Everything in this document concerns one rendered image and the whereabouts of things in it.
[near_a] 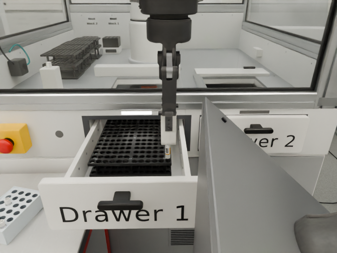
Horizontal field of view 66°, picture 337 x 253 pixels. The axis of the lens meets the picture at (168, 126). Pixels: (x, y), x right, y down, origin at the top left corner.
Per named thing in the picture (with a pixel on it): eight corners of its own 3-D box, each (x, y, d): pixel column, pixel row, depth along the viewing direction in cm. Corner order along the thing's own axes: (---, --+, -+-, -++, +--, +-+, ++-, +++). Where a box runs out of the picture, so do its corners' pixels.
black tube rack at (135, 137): (171, 187, 58) (171, 162, 55) (91, 188, 57) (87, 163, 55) (169, 138, 78) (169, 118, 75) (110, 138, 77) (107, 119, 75)
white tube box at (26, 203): (7, 245, 53) (2, 232, 51) (-26, 237, 55) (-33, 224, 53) (46, 203, 64) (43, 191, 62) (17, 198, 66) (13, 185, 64)
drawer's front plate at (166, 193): (202, 228, 50) (206, 181, 45) (49, 230, 49) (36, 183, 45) (201, 221, 51) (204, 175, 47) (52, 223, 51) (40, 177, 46)
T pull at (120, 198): (143, 211, 43) (142, 204, 42) (97, 211, 43) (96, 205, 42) (144, 196, 46) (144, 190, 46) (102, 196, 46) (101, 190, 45)
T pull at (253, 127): (273, 134, 67) (274, 129, 66) (244, 134, 67) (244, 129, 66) (268, 127, 70) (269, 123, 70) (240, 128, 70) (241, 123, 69)
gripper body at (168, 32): (147, 13, 47) (149, 66, 51) (144, 18, 39) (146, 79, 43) (189, 14, 47) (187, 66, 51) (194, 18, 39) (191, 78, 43)
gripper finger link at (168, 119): (172, 104, 49) (173, 110, 46) (172, 128, 51) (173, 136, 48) (164, 104, 49) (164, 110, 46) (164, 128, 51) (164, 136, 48)
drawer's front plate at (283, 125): (301, 152, 74) (310, 117, 69) (198, 153, 73) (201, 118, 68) (298, 149, 75) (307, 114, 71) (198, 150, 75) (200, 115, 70)
